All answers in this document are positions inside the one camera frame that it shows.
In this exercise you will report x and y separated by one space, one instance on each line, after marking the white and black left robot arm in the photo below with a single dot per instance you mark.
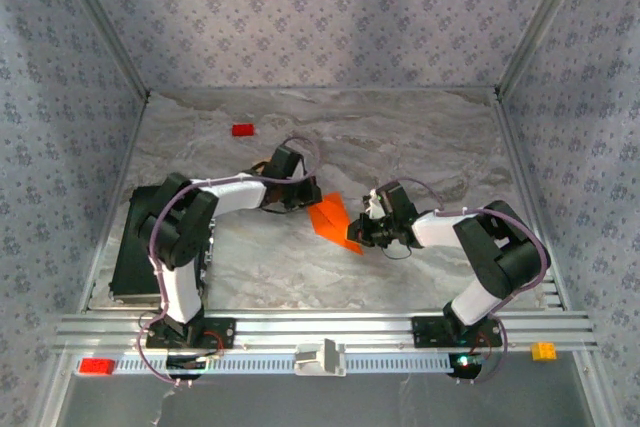
235 197

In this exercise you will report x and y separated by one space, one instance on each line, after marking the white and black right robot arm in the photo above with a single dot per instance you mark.
437 229

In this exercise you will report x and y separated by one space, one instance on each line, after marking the small tan wooden tile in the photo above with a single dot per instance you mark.
258 165

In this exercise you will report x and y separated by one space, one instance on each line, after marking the small red toy brick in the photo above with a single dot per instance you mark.
243 130

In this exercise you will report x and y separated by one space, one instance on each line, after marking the right controller board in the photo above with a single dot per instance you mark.
465 363

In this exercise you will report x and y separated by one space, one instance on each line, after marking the controller board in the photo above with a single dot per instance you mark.
465 363
187 364

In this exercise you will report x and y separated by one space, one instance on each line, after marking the white slotted strip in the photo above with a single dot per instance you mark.
250 363

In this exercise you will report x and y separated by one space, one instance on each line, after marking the flat black case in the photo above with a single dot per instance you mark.
125 257

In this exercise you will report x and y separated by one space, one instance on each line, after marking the left controller board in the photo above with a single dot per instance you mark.
187 364

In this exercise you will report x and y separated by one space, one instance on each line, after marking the yellow toy brick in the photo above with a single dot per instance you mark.
543 351

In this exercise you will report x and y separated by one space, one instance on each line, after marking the large red toy brick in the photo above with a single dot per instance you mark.
97 367

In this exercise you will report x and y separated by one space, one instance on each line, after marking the aluminium mounting rail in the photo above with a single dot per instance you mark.
300 327

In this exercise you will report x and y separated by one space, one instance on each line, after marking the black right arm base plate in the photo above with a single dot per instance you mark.
425 332

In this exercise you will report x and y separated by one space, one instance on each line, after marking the grey plastic bracket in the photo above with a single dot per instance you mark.
320 359

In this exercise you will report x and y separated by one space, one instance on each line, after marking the aluminium side rail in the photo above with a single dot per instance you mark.
103 247
529 197

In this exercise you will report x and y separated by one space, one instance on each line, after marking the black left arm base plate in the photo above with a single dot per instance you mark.
225 334

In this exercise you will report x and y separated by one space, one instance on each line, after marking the aluminium corner post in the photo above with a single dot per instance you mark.
106 22
539 22

